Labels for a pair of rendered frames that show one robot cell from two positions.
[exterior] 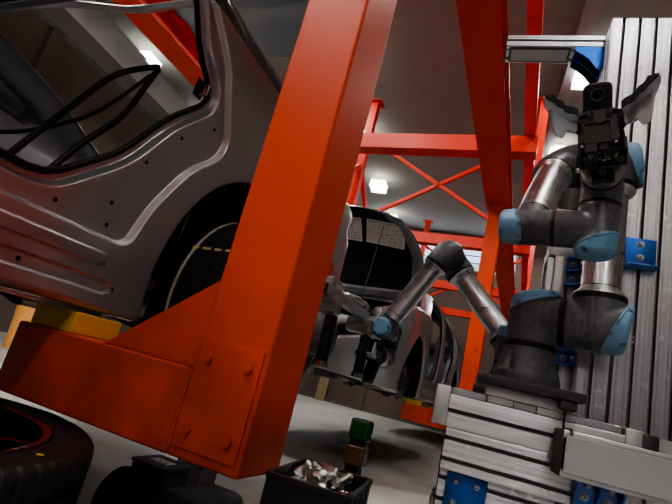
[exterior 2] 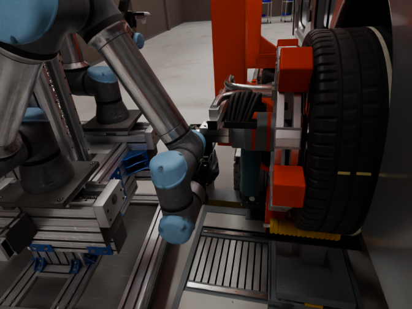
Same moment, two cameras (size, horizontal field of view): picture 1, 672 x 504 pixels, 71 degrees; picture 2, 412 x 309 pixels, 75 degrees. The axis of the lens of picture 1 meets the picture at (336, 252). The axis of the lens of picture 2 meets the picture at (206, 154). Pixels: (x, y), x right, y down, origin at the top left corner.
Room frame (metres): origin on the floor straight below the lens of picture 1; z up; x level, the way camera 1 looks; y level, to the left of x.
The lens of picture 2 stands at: (2.39, -0.31, 1.28)
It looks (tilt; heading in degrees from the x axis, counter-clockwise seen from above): 30 degrees down; 170
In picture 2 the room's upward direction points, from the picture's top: 4 degrees counter-clockwise
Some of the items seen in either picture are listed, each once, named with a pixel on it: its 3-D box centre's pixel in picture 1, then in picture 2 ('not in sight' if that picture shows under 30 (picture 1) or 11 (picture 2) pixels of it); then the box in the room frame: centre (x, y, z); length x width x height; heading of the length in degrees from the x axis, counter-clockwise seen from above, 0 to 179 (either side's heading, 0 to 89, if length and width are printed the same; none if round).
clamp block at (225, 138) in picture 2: (359, 325); (215, 131); (1.67, -0.15, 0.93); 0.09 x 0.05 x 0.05; 66
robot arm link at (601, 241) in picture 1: (587, 230); not in sight; (0.85, -0.47, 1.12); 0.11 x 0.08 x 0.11; 57
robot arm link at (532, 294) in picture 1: (536, 318); (103, 83); (1.13, -0.52, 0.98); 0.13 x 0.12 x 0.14; 57
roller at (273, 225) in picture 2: not in sight; (303, 228); (1.75, 0.15, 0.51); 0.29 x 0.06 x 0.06; 66
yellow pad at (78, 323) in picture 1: (77, 322); not in sight; (1.19, 0.57, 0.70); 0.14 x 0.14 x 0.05; 66
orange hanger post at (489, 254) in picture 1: (455, 308); not in sight; (4.92, -1.39, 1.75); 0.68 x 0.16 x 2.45; 66
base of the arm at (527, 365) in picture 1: (527, 364); (111, 108); (1.13, -0.52, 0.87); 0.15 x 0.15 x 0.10
